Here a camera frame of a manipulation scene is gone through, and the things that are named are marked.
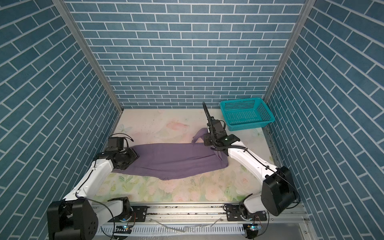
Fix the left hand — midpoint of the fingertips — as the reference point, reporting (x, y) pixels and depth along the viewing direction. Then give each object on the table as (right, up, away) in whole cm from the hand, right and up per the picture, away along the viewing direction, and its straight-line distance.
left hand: (139, 156), depth 85 cm
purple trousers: (+16, -3, +3) cm, 17 cm away
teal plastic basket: (+73, +27, +34) cm, 85 cm away
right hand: (+40, +12, 0) cm, 42 cm away
